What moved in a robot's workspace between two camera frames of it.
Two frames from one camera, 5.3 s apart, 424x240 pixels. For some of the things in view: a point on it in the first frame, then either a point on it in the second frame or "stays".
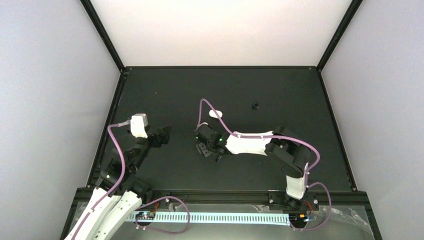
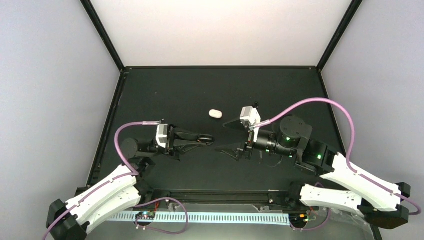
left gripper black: x=163 y=135 → x=177 y=146
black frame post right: x=349 y=14 stays
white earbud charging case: x=212 y=114 stays
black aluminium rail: x=259 y=197 stays
